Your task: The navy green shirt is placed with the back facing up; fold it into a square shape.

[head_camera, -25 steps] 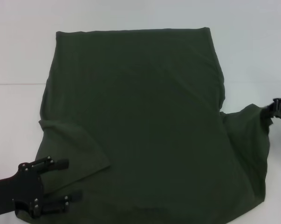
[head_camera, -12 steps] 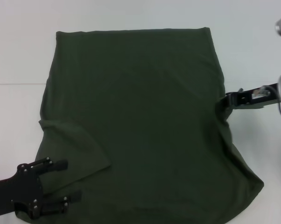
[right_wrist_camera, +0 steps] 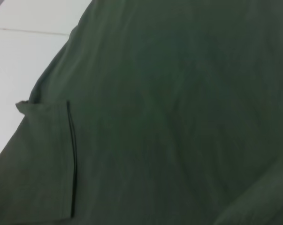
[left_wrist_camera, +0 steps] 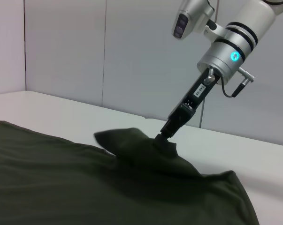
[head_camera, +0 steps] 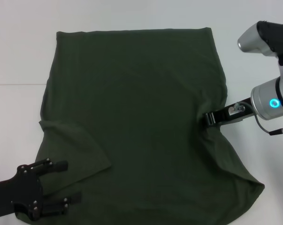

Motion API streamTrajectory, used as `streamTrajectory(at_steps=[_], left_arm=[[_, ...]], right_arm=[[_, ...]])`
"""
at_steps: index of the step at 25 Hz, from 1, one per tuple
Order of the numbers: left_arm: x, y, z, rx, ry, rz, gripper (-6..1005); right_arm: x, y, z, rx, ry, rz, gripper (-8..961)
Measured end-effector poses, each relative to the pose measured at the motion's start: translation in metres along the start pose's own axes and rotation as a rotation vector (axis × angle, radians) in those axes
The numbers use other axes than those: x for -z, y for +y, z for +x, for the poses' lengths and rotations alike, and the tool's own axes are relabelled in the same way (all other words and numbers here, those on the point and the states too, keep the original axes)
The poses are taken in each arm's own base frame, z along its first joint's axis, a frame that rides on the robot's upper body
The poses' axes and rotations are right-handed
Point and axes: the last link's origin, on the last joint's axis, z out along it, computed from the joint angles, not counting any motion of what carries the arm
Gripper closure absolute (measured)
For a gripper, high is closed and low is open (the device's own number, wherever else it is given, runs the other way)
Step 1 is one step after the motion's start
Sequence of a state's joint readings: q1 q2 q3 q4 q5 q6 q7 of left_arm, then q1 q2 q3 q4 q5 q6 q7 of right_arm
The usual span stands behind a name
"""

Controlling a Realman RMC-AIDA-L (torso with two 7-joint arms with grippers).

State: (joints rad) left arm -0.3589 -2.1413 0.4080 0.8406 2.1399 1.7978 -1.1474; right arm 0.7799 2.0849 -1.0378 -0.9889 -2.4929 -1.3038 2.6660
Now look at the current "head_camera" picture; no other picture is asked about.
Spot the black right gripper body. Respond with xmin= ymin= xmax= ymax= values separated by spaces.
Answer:
xmin=214 ymin=98 xmax=257 ymax=129

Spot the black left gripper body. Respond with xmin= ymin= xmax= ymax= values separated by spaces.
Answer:
xmin=0 ymin=165 xmax=44 ymax=221

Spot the dark green t-shirt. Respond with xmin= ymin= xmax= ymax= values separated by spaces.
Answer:
xmin=14 ymin=27 xmax=266 ymax=225

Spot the silver right gripper cable connector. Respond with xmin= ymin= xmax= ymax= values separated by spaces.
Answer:
xmin=229 ymin=102 xmax=247 ymax=115

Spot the grey right gripper cable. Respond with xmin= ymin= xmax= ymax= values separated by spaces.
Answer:
xmin=243 ymin=104 xmax=283 ymax=137

